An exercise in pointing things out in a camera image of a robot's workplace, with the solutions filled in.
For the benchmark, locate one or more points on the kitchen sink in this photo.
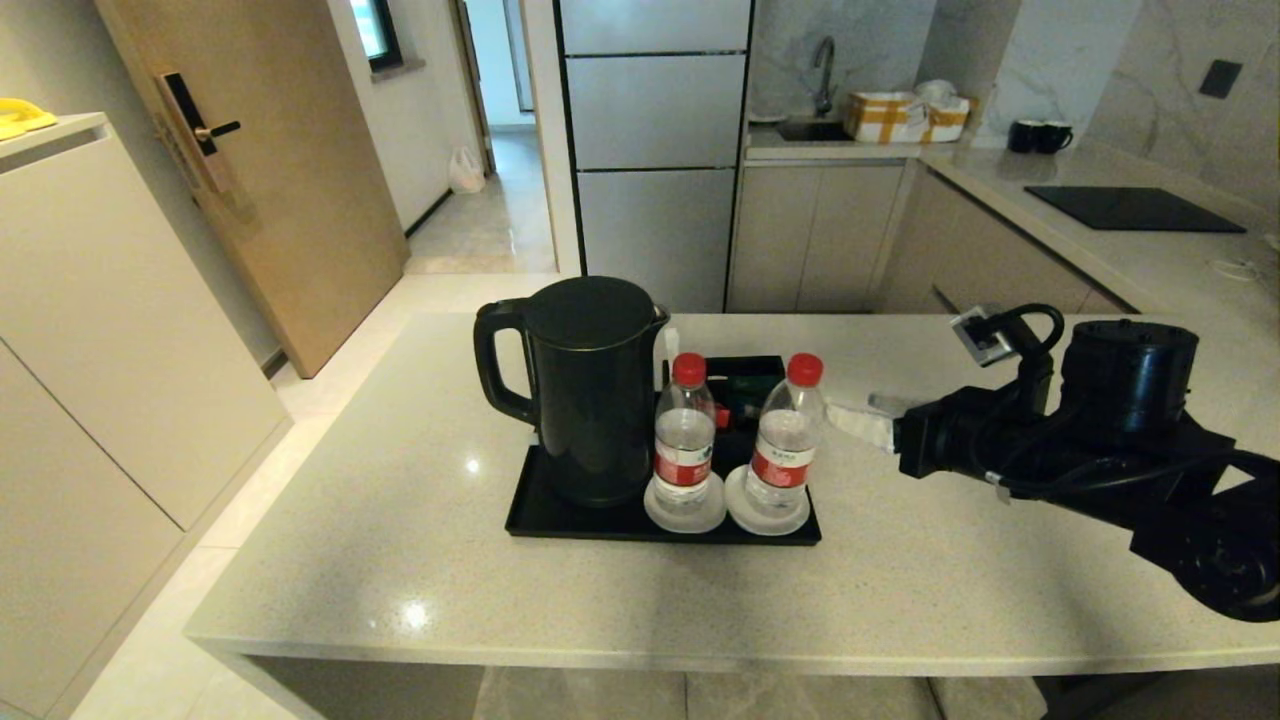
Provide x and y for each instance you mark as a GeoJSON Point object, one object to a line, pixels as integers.
{"type": "Point", "coordinates": [812, 130]}

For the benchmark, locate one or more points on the grey refrigerator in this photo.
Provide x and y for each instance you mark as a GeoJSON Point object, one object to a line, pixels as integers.
{"type": "Point", "coordinates": [655, 150]}

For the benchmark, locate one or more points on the black mug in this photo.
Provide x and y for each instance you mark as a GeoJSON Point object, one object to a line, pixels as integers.
{"type": "Point", "coordinates": [1052, 138]}
{"type": "Point", "coordinates": [1022, 136]}

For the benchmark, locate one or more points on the red-capped water bottle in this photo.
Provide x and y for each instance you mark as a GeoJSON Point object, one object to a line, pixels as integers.
{"type": "Point", "coordinates": [785, 445]}
{"type": "Point", "coordinates": [684, 440]}

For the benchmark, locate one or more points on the black induction cooktop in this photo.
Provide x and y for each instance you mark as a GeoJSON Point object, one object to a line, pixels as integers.
{"type": "Point", "coordinates": [1135, 208]}

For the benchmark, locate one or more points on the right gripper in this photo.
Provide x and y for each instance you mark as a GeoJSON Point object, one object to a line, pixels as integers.
{"type": "Point", "coordinates": [960, 440]}

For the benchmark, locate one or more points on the black rectangular serving tray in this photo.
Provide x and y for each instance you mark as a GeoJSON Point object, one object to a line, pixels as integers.
{"type": "Point", "coordinates": [570, 515]}

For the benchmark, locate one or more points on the white round coaster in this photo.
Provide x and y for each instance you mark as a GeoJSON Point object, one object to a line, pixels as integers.
{"type": "Point", "coordinates": [662, 517]}
{"type": "Point", "coordinates": [745, 518]}

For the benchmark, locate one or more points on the window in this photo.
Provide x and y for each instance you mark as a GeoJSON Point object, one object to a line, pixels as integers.
{"type": "Point", "coordinates": [378, 30]}

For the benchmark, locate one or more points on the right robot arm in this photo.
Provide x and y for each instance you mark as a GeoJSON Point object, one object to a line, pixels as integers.
{"type": "Point", "coordinates": [1150, 400]}

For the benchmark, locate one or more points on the crumpled white plastic bag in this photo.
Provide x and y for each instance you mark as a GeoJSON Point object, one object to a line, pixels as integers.
{"type": "Point", "coordinates": [938, 90]}

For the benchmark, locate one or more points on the beige cabinet door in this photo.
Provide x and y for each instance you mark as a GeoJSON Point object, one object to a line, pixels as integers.
{"type": "Point", "coordinates": [850, 235]}
{"type": "Point", "coordinates": [775, 235]}

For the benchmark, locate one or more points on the black electric kettle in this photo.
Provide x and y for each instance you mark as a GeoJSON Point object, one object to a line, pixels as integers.
{"type": "Point", "coordinates": [590, 400]}

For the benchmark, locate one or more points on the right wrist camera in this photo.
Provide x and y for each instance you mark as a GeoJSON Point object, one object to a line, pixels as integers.
{"type": "Point", "coordinates": [985, 335]}

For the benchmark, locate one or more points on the yellow object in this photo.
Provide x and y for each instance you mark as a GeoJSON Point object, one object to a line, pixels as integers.
{"type": "Point", "coordinates": [22, 117]}

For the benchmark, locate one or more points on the yellow striped white box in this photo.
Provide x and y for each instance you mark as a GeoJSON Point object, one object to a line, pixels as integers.
{"type": "Point", "coordinates": [950, 120]}
{"type": "Point", "coordinates": [885, 118]}

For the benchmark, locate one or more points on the wooden door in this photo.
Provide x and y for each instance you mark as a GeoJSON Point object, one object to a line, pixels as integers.
{"type": "Point", "coordinates": [290, 200]}

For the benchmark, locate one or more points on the dark tea packet box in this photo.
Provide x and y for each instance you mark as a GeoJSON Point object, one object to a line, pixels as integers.
{"type": "Point", "coordinates": [750, 385]}

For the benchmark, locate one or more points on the metal sink faucet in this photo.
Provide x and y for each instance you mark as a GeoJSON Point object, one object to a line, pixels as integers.
{"type": "Point", "coordinates": [825, 70]}

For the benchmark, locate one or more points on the small red packet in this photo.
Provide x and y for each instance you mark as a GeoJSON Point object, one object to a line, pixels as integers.
{"type": "Point", "coordinates": [722, 416]}

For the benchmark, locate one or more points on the black wall outlet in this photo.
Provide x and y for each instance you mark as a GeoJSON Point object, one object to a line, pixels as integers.
{"type": "Point", "coordinates": [1221, 79]}

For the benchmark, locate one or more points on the white tall cabinet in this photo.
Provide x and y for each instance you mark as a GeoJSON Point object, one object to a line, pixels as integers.
{"type": "Point", "coordinates": [100, 380]}

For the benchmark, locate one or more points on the white sachet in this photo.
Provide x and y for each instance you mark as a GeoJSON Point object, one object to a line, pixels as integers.
{"type": "Point", "coordinates": [671, 355]}

